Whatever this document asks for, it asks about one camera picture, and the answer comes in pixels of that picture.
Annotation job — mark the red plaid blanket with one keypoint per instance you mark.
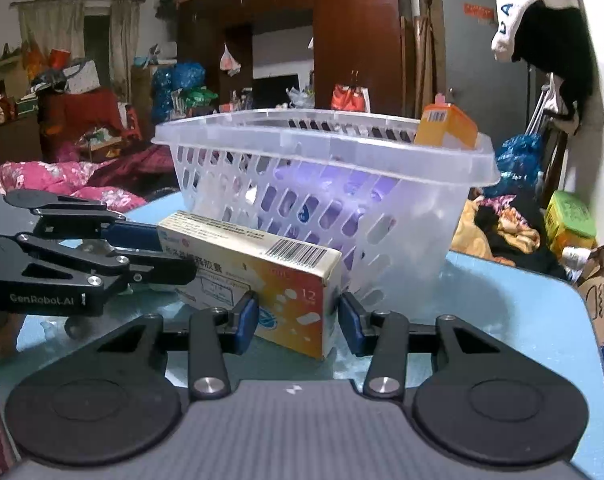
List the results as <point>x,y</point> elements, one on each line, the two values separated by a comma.
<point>135,170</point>

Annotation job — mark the brown paper bag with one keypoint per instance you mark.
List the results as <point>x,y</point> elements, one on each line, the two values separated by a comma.
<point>591,289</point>

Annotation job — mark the purple tissue pack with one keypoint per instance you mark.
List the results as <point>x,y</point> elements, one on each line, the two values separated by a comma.
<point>321,205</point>

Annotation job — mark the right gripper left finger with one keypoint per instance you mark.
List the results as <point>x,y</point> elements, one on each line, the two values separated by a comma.
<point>212,333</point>

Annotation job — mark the white plastic laundry basket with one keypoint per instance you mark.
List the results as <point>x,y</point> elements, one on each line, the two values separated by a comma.
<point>400,245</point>

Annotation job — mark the grey metal door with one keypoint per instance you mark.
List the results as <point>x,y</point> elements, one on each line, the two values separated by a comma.
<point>494,94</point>

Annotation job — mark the red white hanging bag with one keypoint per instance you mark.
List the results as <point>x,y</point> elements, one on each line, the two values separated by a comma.
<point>349,98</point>

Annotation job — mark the white black hanging jacket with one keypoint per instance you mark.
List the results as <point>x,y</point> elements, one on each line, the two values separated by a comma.
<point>552,36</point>

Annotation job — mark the green yellow box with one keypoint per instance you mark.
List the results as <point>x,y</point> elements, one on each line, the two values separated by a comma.
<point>568,223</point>

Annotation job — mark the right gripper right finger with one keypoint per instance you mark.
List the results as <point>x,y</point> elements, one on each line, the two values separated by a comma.
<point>382,335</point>

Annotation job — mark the beige curtains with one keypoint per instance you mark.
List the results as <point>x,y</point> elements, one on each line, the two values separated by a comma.
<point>59,24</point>

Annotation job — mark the blue plastic bag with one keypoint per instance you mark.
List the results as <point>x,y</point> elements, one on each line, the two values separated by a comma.
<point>519,162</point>

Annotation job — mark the pink floral quilt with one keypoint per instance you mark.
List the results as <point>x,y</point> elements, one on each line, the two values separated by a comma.
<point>67,179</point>

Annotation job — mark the orange yellow capsule box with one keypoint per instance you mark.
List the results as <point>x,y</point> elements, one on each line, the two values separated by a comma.
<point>296,282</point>

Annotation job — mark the orange medicine box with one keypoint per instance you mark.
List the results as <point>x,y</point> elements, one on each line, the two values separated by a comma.
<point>445,125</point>

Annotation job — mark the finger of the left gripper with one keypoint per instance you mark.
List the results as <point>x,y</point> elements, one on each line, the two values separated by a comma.
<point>70,218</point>
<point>49,264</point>

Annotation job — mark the dark red wooden wardrobe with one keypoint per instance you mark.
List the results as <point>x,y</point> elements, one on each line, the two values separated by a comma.
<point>263,44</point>

